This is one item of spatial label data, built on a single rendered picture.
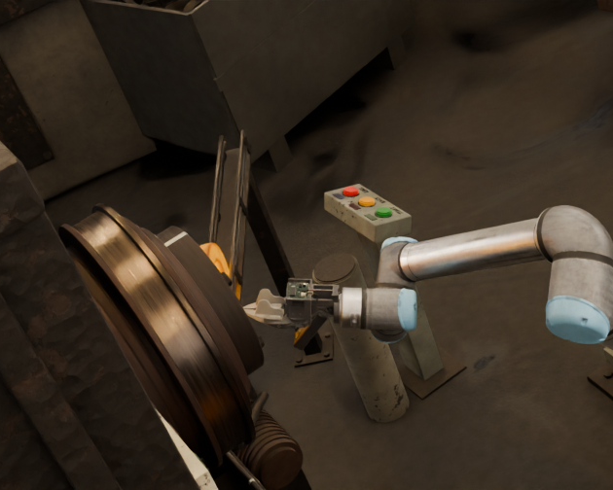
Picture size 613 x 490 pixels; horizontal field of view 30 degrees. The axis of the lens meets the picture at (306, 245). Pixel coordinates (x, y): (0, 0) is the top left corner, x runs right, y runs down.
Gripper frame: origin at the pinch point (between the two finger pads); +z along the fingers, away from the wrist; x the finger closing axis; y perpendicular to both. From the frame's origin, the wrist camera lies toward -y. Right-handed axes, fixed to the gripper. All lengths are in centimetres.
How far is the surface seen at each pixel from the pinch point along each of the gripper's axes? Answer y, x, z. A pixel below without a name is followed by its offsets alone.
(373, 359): -41, -30, -29
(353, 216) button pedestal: -4.2, -42.5, -22.9
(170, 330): 54, 66, 5
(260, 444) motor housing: -18.4, 22.0, -3.8
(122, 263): 60, 58, 13
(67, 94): -61, -193, 87
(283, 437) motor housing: -18.2, 19.9, -8.7
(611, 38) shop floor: -37, -204, -120
